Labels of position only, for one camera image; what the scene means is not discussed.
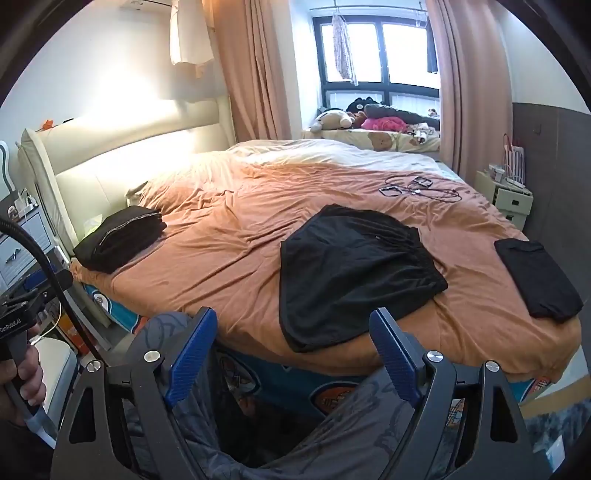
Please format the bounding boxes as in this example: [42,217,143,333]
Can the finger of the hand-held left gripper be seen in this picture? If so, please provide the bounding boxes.
[23,270,75,296]

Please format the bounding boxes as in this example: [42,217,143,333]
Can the small white plush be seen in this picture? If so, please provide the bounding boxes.
[406,124,439,144]

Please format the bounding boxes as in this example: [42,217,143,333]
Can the black garment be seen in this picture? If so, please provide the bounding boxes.
[494,239,585,324]

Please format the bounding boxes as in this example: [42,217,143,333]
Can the hanging white cloth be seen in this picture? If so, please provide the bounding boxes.
[168,0,215,78]

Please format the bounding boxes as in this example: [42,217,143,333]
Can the tangled black cable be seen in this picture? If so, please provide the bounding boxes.
[379,174,462,203]

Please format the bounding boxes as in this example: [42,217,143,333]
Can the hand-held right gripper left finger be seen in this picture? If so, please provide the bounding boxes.
[51,307,220,480]

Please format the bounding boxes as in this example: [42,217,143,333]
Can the orange blanket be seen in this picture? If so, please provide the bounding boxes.
[69,159,583,377]

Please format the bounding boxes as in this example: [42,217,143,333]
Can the narrow pink curtain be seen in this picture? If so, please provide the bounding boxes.
[425,0,515,174]

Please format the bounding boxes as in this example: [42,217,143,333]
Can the orange box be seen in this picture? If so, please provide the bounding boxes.
[58,318,86,354]

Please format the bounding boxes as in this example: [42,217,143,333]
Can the white wire rack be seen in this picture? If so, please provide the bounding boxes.
[502,133,527,185]

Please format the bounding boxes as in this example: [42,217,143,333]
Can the beige plush bear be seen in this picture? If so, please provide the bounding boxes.
[309,107,355,133]

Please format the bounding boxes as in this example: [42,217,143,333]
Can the black framed window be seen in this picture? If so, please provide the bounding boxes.
[311,16,441,114]

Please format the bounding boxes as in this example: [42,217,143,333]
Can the dark grey padded garment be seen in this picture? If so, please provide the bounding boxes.
[362,104,441,130]

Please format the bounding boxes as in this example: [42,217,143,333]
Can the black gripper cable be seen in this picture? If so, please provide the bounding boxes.
[0,217,105,370]

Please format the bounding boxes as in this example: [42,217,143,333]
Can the hanging floral garment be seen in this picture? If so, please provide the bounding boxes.
[330,13,360,86]

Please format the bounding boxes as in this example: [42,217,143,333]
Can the hanging dark garment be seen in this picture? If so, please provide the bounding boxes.
[426,16,439,75]

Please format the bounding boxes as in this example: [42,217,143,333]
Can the wide pink curtain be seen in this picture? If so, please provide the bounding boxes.
[203,0,305,146]

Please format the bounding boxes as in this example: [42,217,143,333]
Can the black plush toy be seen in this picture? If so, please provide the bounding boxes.
[346,96,386,114]

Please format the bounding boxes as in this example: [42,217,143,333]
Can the white bedside cabinet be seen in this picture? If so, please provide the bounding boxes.
[475,168,534,227]

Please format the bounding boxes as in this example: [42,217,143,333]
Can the white stool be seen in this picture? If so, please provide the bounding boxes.
[32,339,79,430]

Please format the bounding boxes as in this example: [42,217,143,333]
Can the bear print cushion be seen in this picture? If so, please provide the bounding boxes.
[302,127,441,153]

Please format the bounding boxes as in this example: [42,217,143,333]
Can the teal patterned bedsheet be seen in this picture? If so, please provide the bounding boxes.
[82,281,575,430]

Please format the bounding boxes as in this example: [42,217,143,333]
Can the person's left hand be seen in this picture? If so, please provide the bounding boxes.
[0,344,46,428]

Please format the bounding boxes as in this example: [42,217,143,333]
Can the pink cloth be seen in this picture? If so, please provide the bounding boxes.
[361,116,408,132]

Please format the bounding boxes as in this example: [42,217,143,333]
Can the metal clothes rail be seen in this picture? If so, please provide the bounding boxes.
[309,2,430,16]

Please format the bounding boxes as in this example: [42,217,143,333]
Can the stack of folded black clothes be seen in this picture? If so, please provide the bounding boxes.
[72,205,168,274]

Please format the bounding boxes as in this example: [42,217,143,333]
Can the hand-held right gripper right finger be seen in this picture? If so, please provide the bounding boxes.
[368,307,552,480]

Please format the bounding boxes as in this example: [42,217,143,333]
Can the blue grey rug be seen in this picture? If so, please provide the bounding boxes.
[522,401,591,480]

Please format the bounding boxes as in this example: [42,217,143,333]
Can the black pants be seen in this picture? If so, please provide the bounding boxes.
[278,204,450,354]

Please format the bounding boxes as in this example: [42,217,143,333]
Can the grey blue nightstand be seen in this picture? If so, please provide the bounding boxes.
[0,187,63,296]

